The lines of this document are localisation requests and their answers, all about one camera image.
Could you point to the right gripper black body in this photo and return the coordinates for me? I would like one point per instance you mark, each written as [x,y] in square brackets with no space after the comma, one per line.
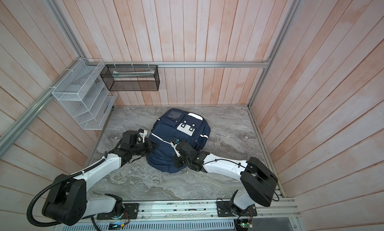
[180,161]

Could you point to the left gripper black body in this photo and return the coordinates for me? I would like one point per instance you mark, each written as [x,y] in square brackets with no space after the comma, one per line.
[143,149]

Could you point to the navy blue student backpack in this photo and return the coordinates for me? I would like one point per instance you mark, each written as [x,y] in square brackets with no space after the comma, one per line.
[176,123]

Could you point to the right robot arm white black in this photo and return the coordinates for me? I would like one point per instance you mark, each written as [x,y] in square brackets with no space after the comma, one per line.
[259,182]

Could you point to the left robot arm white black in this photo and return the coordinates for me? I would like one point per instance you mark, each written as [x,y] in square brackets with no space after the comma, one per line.
[67,201]

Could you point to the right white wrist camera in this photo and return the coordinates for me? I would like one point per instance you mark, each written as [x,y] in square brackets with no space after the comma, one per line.
[174,144]

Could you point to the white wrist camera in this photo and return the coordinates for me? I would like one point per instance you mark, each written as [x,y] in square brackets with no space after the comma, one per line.
[174,144]
[141,136]

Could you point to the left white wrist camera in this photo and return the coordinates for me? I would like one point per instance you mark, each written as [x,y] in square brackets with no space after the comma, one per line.
[141,136]

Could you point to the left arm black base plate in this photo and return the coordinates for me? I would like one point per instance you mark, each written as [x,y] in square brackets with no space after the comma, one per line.
[128,212]

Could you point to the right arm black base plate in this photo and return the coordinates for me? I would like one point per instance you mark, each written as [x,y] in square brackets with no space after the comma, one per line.
[228,209]

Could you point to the white wire mesh shelf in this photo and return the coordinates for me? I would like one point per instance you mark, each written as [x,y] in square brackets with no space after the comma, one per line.
[84,95]

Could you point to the black mesh wall basket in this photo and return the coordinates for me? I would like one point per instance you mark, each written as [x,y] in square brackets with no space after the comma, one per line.
[131,77]

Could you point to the horizontal aluminium wall rail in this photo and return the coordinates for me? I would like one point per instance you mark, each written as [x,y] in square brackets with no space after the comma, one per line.
[197,64]

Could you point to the aluminium front rail frame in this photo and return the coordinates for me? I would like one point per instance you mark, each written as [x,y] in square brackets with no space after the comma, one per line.
[196,215]

